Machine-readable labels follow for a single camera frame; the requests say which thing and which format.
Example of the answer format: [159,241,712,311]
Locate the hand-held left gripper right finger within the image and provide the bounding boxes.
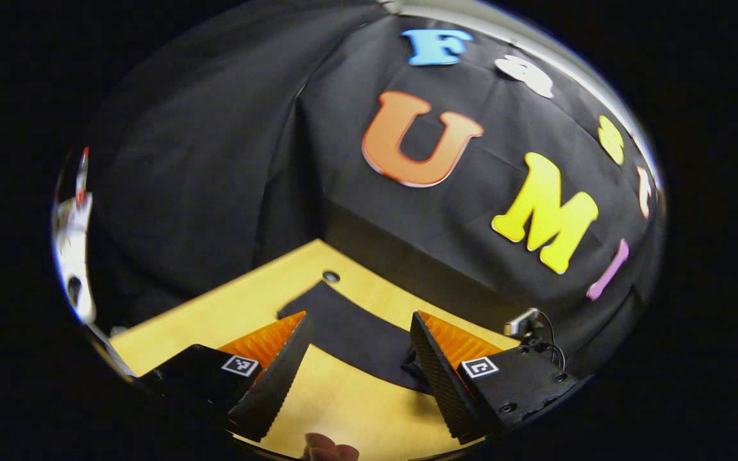
[409,311,580,446]

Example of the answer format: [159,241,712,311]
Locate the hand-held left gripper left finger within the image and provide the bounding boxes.
[138,311,315,442]

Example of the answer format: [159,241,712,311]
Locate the dark grey jeans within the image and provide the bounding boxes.
[277,280,437,392]

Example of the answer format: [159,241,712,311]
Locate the black backdrop cloth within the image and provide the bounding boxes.
[81,0,668,378]

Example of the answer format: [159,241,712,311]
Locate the white and red object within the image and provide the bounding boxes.
[52,146,97,324]

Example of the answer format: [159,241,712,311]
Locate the small silver camera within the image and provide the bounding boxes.
[504,307,541,337]

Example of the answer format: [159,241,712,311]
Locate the black cable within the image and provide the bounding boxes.
[532,311,566,372]

